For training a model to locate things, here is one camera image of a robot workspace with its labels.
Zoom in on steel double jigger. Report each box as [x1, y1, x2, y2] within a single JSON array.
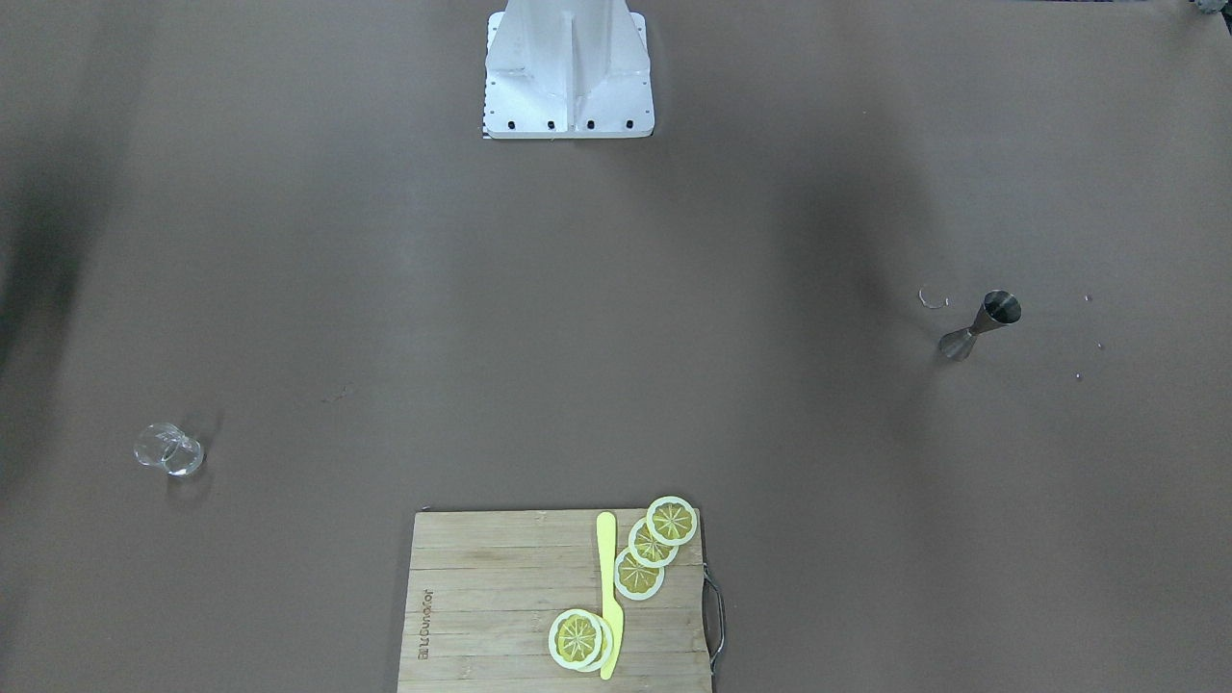
[[938, 290, 1023, 361]]

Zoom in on small clear glass cup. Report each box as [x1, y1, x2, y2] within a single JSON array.
[[133, 423, 205, 477]]

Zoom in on end row lemon slice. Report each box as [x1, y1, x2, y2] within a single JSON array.
[[646, 496, 700, 547]]

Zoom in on middle row lemon slice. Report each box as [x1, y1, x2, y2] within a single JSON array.
[[628, 517, 679, 568]]

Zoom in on yellow plastic knife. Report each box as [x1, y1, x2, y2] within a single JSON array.
[[598, 511, 625, 679]]

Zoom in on lemon slice beside knife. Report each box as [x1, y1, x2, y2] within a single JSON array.
[[549, 608, 615, 675]]

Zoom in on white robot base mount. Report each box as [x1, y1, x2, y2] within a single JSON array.
[[480, 1, 655, 141]]

